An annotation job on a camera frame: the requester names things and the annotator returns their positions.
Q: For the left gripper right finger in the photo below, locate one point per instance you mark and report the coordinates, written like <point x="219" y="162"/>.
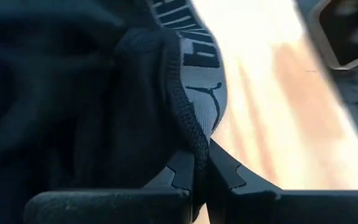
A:
<point x="291" y="207"/>

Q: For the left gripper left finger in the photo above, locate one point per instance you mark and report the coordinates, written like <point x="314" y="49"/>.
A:
<point x="110" y="205"/>

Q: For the black underwear grey printed waistband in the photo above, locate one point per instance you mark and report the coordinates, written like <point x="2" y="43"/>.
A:
<point x="120" y="109"/>

